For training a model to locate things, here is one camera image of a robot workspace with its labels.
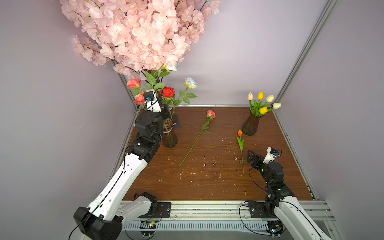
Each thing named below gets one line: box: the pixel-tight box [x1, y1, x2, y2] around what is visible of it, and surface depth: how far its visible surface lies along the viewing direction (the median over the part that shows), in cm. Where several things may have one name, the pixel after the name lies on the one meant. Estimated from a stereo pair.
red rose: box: [160, 86, 176, 100], surface depth 77 cm
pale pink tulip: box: [247, 92, 254, 101], surface depth 88 cm
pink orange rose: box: [126, 78, 142, 96], surface depth 77 cm
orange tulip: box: [236, 129, 245, 178], surface depth 99 cm
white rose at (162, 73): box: [145, 64, 178, 95], surface depth 61 cm
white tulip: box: [273, 102, 282, 110], surface depth 84 cm
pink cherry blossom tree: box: [60, 0, 221, 79], surface depth 50 cm
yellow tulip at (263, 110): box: [259, 107, 268, 115], surface depth 79 cm
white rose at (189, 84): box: [169, 77, 198, 121], surface depth 80 cm
